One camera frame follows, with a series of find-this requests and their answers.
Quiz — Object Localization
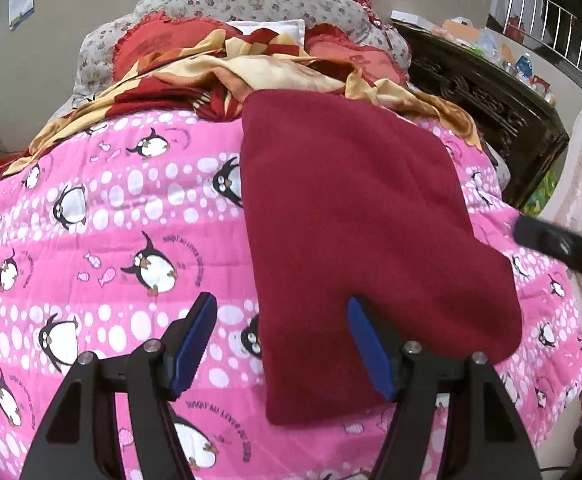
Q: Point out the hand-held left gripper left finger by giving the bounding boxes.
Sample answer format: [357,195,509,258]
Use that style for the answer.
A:
[18,291,219,480]

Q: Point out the red and yellow blanket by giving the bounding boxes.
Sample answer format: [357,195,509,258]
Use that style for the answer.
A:
[0,27,484,181]

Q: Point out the green patterned floor mat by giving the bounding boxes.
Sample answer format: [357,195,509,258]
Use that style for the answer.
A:
[528,172,559,211]

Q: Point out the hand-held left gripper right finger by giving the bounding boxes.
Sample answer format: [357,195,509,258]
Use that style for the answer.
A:
[347,296,542,480]

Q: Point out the metal stair railing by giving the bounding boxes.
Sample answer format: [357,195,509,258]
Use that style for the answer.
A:
[500,0,582,103]

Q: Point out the dark red fleece garment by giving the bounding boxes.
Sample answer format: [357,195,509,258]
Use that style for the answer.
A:
[240,89,524,426]

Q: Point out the white pillow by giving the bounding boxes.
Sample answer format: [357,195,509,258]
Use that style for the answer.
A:
[228,19,306,53]

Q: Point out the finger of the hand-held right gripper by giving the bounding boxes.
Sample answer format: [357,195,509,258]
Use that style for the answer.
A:
[513,214,582,291]

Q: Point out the dark carved wooden sideboard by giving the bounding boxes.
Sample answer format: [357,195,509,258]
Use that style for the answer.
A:
[391,20,569,211]

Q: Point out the pink penguin print blanket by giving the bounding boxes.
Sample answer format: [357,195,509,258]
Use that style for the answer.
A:
[0,107,582,480]

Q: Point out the cardboard box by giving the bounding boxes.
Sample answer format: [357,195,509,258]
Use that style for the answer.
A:
[443,19,479,43]

